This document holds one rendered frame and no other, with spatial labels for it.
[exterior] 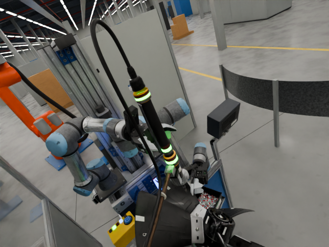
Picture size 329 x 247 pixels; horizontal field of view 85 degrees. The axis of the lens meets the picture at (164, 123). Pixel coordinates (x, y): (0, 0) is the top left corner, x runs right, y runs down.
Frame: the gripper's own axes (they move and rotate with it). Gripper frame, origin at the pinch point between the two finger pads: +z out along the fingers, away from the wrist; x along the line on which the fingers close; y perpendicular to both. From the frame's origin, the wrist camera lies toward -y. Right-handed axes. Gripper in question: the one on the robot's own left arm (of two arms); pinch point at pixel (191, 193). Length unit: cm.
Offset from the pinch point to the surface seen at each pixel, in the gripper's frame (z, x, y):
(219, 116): -57, -7, 14
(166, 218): 22.2, -18.2, -4.0
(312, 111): -133, 47, 104
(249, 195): -76, 115, 39
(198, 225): 18.4, -7.9, 5.6
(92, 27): 18, -81, -5
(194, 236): 22.6, -7.9, 4.6
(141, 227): 28.4, -23.9, -10.1
